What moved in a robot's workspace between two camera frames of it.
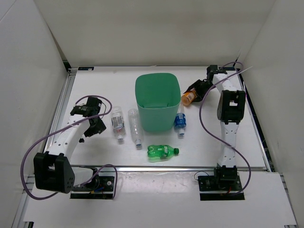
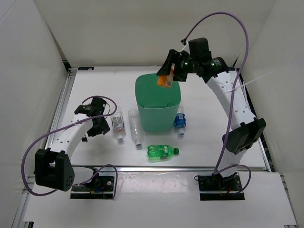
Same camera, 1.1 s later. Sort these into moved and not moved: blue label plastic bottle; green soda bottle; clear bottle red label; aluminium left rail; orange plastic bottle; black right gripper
Moved: orange plastic bottle; black right gripper
Not moved: clear bottle red label; aluminium left rail; green soda bottle; blue label plastic bottle
